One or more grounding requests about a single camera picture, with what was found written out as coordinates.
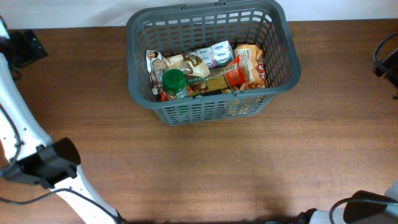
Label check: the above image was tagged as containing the brown paper snack bag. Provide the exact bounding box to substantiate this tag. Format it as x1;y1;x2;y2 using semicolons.
146;50;210;95

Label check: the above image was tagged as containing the grey plastic laundry basket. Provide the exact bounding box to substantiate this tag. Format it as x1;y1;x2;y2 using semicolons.
126;0;301;125

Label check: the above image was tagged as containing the green lid jar labelled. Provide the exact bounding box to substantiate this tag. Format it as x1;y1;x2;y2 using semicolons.
162;69;188;100

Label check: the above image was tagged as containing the Kleenex tissue multipack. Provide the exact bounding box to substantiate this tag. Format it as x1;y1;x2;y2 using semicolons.
195;40;234;69

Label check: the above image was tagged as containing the San Remo spaghetti packet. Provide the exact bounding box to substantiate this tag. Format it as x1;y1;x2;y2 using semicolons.
157;55;246;102

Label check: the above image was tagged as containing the orange brown snack bag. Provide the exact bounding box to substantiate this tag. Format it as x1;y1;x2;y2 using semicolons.
234;44;266;89

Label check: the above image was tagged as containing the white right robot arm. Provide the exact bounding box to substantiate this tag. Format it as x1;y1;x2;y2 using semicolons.
292;182;397;224

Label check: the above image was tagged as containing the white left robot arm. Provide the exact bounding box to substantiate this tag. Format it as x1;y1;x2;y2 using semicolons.
1;22;125;223

